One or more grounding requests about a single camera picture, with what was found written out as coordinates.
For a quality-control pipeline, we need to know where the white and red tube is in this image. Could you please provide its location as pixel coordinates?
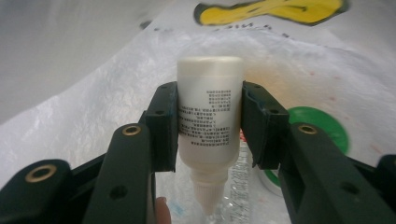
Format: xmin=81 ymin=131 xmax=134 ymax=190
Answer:
xmin=228 ymin=129 xmax=265 ymax=224

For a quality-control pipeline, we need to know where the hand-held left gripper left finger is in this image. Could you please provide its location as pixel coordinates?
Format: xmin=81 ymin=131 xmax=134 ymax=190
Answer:
xmin=82 ymin=81 xmax=180 ymax=224

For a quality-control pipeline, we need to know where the clear smiley plastic bag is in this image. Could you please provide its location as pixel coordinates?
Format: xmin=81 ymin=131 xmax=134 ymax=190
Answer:
xmin=0 ymin=0 xmax=396 ymax=224

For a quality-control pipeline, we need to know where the small white dropper bottle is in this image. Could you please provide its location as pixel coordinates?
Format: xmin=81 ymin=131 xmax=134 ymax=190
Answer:
xmin=177 ymin=55 xmax=245 ymax=217

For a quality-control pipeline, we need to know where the small green-capped jar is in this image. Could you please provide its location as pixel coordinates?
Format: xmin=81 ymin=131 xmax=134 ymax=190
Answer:
xmin=260 ymin=105 xmax=350 ymax=198

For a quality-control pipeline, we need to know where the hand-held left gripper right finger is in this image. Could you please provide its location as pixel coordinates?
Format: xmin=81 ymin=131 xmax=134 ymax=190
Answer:
xmin=241 ymin=81 xmax=396 ymax=224

